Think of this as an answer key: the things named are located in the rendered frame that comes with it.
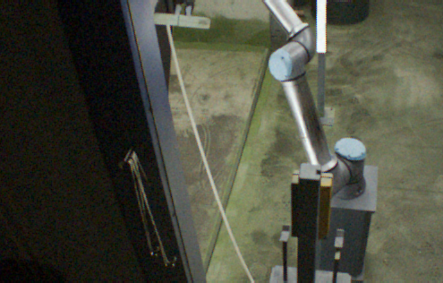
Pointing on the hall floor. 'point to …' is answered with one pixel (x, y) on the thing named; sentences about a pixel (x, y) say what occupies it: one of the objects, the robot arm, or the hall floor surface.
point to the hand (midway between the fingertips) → (181, 21)
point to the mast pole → (321, 82)
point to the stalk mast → (308, 221)
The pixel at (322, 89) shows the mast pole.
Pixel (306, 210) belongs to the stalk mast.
